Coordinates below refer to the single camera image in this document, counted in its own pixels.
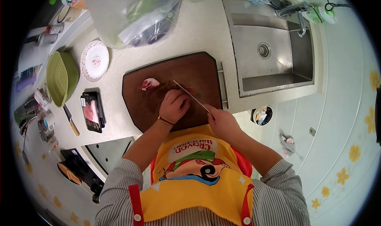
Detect person's left hand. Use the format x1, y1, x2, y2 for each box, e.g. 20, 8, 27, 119
159, 89, 191, 125

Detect person's right hand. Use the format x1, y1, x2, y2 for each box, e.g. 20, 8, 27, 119
204, 104, 243, 143

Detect person's left fingers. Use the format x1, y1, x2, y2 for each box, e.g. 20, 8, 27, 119
165, 89, 191, 110

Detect person's right fingers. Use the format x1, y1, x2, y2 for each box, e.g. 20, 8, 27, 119
204, 104, 220, 121

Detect kitchen knife with steel blade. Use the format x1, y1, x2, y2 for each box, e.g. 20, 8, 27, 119
173, 80, 215, 121

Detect dark brown cutting board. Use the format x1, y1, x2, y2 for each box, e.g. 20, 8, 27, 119
121, 51, 224, 134

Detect raw red meat chunk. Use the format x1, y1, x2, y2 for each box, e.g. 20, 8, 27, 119
140, 78, 161, 92

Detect round black waste bin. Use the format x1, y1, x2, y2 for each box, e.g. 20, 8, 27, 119
251, 105, 274, 126

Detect stainless steel sink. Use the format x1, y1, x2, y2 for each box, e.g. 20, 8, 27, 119
221, 0, 317, 98

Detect grey pink slipper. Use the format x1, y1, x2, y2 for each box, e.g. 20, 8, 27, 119
279, 130, 302, 160

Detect person's body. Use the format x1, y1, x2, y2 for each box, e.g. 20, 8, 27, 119
95, 123, 311, 226

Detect black meat tray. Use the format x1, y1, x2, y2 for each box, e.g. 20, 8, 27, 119
80, 91, 106, 134

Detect white floral plate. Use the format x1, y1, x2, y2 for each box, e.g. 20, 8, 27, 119
80, 40, 110, 83

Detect clear plastic bag of groceries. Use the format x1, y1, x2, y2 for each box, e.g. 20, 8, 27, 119
81, 0, 184, 50

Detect green plastic colander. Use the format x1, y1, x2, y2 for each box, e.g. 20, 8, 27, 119
46, 51, 80, 108

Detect black gas stove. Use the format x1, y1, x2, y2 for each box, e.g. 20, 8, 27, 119
57, 148, 105, 204

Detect chrome faucet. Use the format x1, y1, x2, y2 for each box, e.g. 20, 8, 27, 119
275, 1, 314, 38

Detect white mug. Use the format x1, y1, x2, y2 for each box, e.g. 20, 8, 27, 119
43, 112, 56, 131

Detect round wooden lid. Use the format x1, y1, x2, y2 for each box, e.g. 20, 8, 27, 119
57, 161, 83, 185

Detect cream bowl with dark rim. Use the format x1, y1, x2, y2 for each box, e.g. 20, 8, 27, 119
57, 4, 83, 23

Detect steel bottle with red band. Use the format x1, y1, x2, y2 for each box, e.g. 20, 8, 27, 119
37, 23, 65, 46

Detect white green soap dish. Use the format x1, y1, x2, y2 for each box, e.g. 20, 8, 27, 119
301, 7, 339, 25

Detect metal bar handle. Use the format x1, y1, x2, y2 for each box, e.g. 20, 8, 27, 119
217, 61, 230, 110

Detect knife with wooden handle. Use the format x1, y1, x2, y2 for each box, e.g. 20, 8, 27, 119
63, 104, 80, 137

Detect black cable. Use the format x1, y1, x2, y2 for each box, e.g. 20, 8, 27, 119
324, 0, 352, 12

